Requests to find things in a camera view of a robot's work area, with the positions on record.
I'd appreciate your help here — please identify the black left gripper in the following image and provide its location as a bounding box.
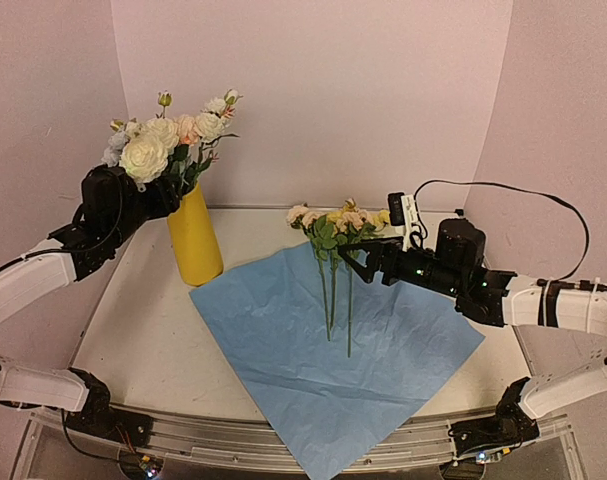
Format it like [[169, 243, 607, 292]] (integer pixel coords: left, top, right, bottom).
[[108, 173, 182, 248]]

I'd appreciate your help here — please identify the bouquet of roses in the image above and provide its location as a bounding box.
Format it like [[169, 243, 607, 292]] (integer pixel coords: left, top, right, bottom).
[[286, 198, 391, 357]]

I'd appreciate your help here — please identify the blue wrapping paper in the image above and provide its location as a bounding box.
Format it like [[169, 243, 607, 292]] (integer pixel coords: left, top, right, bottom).
[[191, 244, 483, 479]]

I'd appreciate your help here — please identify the large cream rose stem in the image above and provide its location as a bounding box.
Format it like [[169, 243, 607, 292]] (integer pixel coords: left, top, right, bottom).
[[119, 133, 169, 185]]

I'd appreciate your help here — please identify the white rose stem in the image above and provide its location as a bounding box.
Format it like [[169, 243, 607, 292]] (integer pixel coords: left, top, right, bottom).
[[195, 89, 242, 144]]

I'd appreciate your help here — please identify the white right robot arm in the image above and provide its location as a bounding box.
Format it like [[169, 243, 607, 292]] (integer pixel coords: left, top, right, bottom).
[[339, 218, 607, 457]]

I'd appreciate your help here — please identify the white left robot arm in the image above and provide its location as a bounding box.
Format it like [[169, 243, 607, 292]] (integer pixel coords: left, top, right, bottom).
[[0, 166, 182, 437]]

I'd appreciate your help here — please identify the yellow vase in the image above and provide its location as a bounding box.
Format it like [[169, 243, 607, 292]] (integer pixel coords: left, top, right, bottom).
[[167, 184, 224, 287]]

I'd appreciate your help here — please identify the blue and pink flower bunch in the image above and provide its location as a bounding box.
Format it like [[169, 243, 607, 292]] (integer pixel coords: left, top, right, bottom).
[[101, 91, 236, 195]]

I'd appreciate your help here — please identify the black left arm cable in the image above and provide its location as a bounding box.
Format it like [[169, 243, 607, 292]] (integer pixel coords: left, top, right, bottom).
[[0, 174, 129, 281]]

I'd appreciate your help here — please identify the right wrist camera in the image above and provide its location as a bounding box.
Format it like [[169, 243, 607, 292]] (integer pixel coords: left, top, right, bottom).
[[387, 192, 427, 251]]

